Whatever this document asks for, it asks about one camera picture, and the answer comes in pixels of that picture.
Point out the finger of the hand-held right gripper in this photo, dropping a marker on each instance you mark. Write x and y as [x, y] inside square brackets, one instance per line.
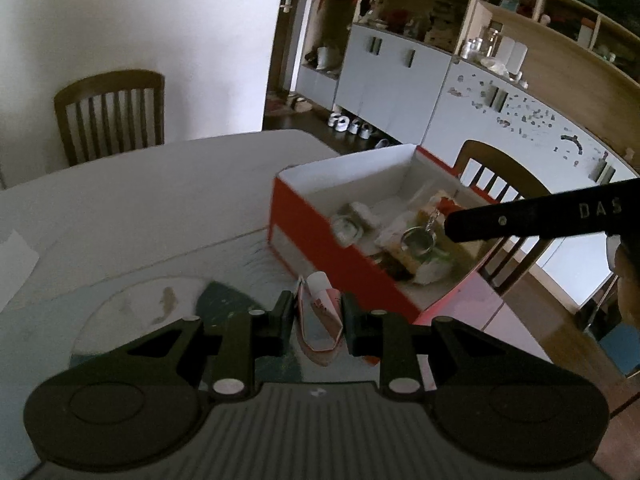
[500, 220]

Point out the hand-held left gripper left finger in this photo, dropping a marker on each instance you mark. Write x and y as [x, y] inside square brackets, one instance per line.
[284, 320]

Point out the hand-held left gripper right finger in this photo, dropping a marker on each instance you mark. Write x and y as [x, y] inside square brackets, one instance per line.
[350, 325]

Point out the small red white carton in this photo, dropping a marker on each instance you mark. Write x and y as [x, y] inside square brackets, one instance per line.
[320, 330]

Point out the black packet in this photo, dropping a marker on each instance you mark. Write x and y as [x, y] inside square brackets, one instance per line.
[392, 265]

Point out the red shoe box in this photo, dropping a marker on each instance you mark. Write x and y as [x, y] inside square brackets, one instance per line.
[320, 225]

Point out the white shell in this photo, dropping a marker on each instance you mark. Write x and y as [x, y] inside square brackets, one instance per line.
[362, 212]

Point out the wooden slat-back chair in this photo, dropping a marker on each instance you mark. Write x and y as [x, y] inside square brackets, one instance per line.
[110, 82]
[495, 155]

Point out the row of shoes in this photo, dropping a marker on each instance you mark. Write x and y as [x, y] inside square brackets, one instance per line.
[342, 122]

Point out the door mat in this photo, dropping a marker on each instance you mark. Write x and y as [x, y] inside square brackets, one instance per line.
[277, 108]

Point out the pair of slippers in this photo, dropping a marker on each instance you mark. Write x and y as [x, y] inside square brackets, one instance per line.
[300, 105]

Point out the brown door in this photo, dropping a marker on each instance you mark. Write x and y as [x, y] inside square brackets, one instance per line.
[285, 50]

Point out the white paper sheet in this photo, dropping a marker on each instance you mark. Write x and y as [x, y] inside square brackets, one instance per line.
[15, 265]

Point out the white and wood wall cabinet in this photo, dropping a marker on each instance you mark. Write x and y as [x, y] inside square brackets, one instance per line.
[390, 75]

